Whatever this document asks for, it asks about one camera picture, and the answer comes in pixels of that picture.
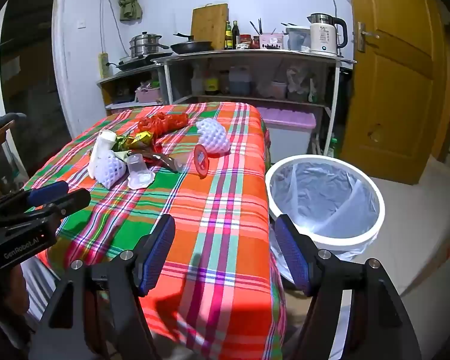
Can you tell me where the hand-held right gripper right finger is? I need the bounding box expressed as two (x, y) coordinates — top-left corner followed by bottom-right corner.
(274, 214), (422, 360)

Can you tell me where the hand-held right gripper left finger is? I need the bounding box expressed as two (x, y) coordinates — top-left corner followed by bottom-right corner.
(28, 214), (176, 360)

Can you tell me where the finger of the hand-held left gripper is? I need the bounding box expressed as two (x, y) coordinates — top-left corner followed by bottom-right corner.
(0, 181), (70, 216)
(0, 188), (92, 233)

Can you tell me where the white foam fruit net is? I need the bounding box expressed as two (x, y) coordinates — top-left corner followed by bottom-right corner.
(196, 118), (231, 156)
(88, 130), (130, 189)

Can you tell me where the white trash bin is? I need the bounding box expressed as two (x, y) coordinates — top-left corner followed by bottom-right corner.
(264, 154), (385, 259)

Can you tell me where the clear plastic cup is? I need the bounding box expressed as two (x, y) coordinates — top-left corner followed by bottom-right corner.
(127, 153), (155, 189)

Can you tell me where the gold green snack wrapper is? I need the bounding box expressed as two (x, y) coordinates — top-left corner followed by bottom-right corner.
(112, 134), (133, 152)

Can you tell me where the brown wrapper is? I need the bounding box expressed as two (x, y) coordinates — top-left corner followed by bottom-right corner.
(144, 150), (179, 173)

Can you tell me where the clear cup with red lid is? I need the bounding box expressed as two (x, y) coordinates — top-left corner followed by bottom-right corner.
(172, 144), (211, 178)

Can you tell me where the clear bin liner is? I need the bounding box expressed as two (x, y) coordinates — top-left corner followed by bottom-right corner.
(266, 159), (379, 293)

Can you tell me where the plaid tablecloth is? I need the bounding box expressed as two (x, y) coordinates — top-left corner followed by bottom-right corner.
(24, 101), (287, 353)

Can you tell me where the grey padded seat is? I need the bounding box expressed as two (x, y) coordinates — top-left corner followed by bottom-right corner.
(0, 112), (27, 151)

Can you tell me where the gold orange snack wrapper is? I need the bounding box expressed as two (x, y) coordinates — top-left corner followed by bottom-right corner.
(125, 130), (156, 149)

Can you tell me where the red plastic bag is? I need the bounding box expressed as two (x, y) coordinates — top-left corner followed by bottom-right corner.
(137, 112), (190, 137)

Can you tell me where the pink basket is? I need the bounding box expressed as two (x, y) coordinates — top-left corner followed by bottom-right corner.
(135, 84), (163, 104)

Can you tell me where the storage box with purple lid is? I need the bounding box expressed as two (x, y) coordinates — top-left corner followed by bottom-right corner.
(257, 107), (317, 164)

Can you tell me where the low wooden shelf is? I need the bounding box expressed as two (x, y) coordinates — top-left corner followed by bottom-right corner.
(97, 65), (166, 115)

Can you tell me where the black induction cooker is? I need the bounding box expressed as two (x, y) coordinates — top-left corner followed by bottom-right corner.
(116, 53), (173, 71)

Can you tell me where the steel steamer pot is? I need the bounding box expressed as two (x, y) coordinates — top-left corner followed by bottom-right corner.
(129, 32), (170, 59)

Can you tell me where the bottle with yellow label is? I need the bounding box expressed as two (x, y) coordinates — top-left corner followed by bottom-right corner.
(204, 73), (219, 95)

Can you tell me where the blue plastic jug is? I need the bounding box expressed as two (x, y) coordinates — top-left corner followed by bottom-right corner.
(229, 67), (252, 96)

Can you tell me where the black frying pan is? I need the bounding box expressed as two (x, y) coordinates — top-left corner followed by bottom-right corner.
(170, 33), (214, 55)

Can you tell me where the yellow wooden door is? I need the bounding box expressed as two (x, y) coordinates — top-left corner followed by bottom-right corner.
(339, 0), (450, 185)

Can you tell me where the grey shelf unit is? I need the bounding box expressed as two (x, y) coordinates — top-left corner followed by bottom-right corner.
(161, 50), (357, 158)

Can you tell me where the pink utensil holder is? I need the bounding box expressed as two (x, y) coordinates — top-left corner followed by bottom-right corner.
(258, 34), (284, 50)

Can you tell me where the clear plastic container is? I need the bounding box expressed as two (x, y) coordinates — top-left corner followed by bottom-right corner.
(285, 26), (312, 51)

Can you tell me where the white electric kettle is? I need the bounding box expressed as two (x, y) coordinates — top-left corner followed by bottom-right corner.
(307, 13), (349, 56)

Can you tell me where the wooden cutting board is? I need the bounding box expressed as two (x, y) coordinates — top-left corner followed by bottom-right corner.
(190, 4), (229, 50)

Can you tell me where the metal door handle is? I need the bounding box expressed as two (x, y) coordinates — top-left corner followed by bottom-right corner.
(357, 22), (380, 52)

